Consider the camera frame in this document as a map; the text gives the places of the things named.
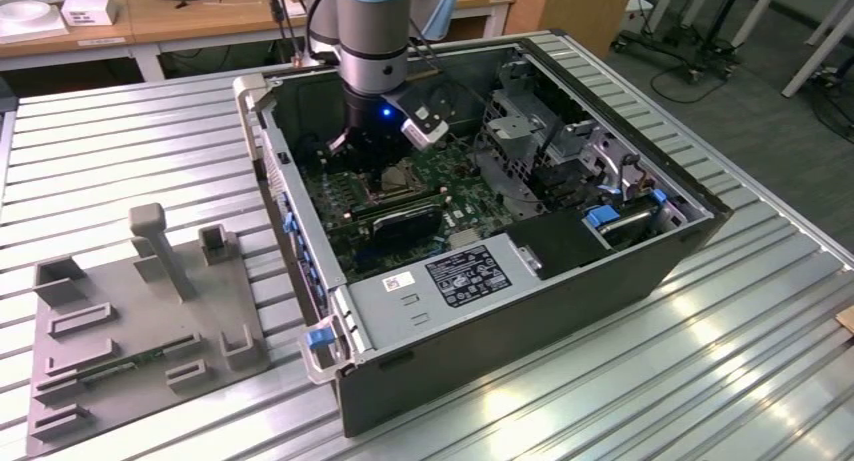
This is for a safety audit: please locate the silver CPU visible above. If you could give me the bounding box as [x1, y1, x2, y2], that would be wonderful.
[389, 160, 419, 187]

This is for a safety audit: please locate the CPU socket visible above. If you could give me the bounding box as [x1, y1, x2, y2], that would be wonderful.
[356, 158, 420, 203]

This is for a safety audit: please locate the green motherboard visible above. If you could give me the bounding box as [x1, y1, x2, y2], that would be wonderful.
[300, 130, 535, 277]

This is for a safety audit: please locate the black shrouded graphics card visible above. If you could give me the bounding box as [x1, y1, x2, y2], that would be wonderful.
[368, 203, 443, 248]

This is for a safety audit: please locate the metal drive cage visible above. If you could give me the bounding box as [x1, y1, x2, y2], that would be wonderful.
[473, 58, 606, 210]

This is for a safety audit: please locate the wooden desk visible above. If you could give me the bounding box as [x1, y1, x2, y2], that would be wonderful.
[0, 0, 519, 85]

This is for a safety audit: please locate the black plastic shroud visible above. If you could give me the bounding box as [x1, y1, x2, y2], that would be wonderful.
[507, 211, 619, 281]

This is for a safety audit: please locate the silver power supply unit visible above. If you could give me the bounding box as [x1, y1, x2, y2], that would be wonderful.
[335, 232, 543, 368]

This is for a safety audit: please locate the blue disk carrier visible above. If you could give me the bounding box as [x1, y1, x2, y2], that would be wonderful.
[580, 204, 643, 238]

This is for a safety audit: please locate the wooden cabinet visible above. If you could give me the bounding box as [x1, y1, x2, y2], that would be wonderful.
[536, 0, 636, 58]

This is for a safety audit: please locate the white cardboard box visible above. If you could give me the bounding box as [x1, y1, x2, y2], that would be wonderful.
[57, 0, 116, 28]

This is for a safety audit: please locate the grey parts rack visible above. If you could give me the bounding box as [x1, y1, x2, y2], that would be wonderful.
[24, 202, 272, 457]

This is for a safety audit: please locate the black PC case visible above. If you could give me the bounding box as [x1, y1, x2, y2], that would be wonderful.
[231, 29, 735, 438]

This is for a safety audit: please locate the white foam tray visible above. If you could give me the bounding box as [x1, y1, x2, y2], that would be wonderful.
[0, 0, 69, 38]

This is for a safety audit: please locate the black wheeled stand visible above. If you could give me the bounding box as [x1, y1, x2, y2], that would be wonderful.
[611, 0, 747, 85]

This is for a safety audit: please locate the green RAM stick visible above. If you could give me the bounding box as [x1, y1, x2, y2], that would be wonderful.
[77, 347, 167, 383]

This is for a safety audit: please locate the white table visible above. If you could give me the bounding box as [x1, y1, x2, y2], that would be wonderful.
[779, 0, 854, 100]

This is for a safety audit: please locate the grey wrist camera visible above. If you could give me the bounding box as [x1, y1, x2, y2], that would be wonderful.
[324, 129, 356, 156]
[397, 103, 451, 151]

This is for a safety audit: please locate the black drive cable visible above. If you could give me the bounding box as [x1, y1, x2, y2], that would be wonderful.
[530, 111, 559, 165]

